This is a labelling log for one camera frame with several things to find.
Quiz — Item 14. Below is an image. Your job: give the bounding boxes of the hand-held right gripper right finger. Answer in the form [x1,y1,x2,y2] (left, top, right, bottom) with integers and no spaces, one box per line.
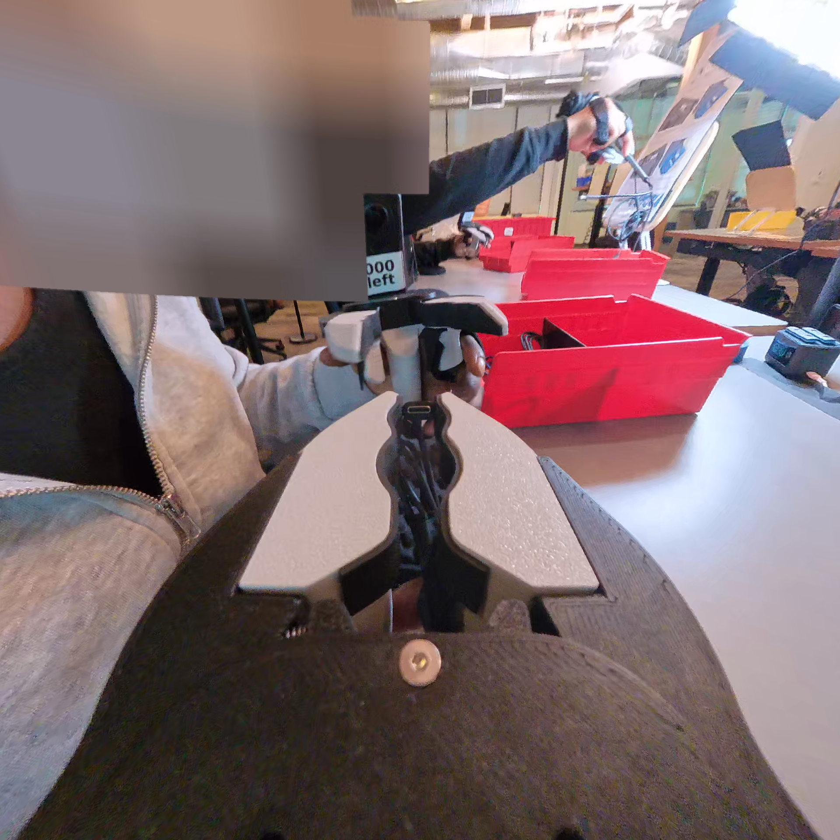
[436,392,601,603]

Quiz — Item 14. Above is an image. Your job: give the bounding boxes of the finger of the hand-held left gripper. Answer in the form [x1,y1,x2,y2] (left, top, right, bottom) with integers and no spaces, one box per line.
[344,297,509,337]
[319,310,385,388]

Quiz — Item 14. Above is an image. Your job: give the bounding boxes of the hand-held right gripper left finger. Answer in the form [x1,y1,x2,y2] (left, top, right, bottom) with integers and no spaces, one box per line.
[238,391,404,618]

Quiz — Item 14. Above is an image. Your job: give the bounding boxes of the person's left forearm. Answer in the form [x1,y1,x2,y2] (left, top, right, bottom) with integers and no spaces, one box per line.
[233,344,368,457]

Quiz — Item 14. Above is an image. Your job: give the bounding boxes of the person's left hand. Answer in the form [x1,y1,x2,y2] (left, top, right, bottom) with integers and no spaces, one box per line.
[451,335,490,406]

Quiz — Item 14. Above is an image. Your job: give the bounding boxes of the large red plastic bin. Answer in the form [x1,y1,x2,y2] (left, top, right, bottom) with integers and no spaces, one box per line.
[479,295,752,429]

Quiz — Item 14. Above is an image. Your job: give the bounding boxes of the white poster board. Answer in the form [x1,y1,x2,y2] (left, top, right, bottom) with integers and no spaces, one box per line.
[607,20,744,231]

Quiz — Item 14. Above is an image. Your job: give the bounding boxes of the wooden desk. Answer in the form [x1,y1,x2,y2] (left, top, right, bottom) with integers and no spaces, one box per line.
[663,226,840,258]

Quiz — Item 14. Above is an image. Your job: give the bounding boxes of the yellow plastic bin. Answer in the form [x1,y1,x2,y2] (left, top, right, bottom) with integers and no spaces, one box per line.
[727,210,798,232]

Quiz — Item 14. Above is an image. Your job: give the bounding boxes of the blue-grey battery charger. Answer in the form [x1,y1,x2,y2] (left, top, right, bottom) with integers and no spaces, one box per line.
[764,325,840,383]

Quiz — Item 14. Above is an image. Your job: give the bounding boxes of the cardboard panel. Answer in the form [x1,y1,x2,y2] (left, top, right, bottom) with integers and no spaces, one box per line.
[747,165,798,211]

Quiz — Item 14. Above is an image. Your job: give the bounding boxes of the black flag panel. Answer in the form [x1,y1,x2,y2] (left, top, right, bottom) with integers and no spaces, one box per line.
[731,121,791,170]

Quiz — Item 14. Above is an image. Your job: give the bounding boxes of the studio light panel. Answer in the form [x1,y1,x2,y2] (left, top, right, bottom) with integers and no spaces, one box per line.
[676,0,840,120]

